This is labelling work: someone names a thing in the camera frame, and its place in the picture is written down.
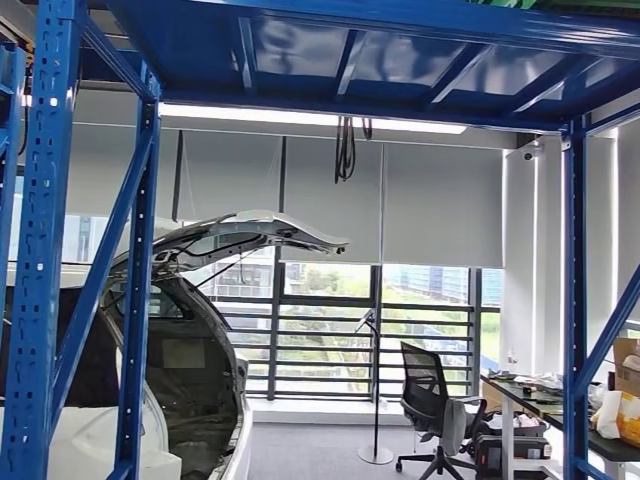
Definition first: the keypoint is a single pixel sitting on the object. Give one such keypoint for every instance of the grey roller blind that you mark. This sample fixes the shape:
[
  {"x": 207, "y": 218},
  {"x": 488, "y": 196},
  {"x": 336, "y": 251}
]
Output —
[
  {"x": 320, "y": 212},
  {"x": 230, "y": 172},
  {"x": 125, "y": 172},
  {"x": 440, "y": 205}
]

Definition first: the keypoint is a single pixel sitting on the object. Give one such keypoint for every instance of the grey window railing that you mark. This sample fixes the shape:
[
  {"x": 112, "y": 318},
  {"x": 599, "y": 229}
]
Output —
[{"x": 320, "y": 301}]

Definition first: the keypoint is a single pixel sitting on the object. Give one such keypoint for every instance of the white car body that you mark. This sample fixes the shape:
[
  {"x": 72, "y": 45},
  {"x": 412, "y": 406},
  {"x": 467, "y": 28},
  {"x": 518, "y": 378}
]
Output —
[{"x": 250, "y": 225}]

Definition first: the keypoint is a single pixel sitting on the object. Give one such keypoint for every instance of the black mesh office chair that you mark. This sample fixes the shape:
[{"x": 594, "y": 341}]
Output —
[{"x": 417, "y": 381}]

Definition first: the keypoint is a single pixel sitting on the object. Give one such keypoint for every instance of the black floor stand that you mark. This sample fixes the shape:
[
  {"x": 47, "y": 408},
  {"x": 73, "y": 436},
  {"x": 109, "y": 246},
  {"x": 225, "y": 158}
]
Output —
[{"x": 375, "y": 456}]

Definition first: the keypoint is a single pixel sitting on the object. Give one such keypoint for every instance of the grey garment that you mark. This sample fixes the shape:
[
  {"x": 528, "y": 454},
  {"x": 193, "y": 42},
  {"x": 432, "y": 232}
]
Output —
[{"x": 453, "y": 427}]

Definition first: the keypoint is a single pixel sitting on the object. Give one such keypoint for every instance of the black desk white legs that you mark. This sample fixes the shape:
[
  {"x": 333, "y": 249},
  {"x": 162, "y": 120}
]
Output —
[{"x": 507, "y": 430}]

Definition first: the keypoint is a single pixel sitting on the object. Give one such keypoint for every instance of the white cloth bundle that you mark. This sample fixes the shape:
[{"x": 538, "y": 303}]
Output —
[{"x": 520, "y": 424}]

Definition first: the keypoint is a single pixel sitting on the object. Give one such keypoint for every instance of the white paper pile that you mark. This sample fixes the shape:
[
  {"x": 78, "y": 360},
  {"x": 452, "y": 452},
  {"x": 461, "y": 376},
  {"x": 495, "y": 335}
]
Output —
[{"x": 540, "y": 381}]

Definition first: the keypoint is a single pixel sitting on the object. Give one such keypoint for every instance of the black equipment case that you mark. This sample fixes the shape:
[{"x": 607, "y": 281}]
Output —
[{"x": 510, "y": 454}]

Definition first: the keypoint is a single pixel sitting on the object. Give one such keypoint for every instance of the brown cardboard box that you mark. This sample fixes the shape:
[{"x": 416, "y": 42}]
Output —
[{"x": 625, "y": 371}]

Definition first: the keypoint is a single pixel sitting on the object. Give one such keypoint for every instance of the white and yellow plastic bag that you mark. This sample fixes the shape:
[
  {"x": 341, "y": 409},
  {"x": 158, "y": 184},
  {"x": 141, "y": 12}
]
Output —
[{"x": 612, "y": 417}]

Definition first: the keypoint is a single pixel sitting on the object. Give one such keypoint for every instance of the white security camera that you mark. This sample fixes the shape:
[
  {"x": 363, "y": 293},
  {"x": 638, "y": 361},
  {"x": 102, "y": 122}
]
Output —
[{"x": 529, "y": 154}]

